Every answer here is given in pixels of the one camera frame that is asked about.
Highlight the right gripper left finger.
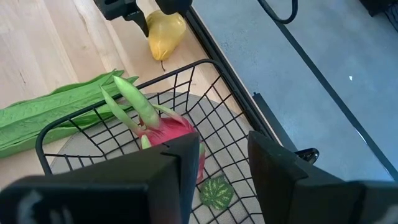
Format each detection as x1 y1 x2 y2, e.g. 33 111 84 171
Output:
0 132 201 224

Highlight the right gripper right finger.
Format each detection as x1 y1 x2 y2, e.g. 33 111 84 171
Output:
247 130 398 224

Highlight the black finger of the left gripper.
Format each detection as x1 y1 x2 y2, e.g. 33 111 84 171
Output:
154 0 193 16
124 9 150 38

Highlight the pink toy dragon fruit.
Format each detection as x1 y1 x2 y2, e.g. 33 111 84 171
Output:
99 75 206 184

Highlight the yellow toy pear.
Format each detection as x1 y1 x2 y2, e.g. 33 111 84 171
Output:
146 9 187 72

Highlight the black shiny clamp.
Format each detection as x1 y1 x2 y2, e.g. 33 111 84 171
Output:
294 147 320 166

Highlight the green patterned leaf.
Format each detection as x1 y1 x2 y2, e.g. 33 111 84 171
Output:
199 175 234 211

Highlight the long green ridged gourd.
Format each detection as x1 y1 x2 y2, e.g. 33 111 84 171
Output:
0 68 140 159

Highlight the black wire basket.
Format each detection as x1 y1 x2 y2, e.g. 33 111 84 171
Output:
35 58 282 224

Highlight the black cable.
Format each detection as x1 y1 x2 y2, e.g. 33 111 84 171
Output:
256 0 299 25

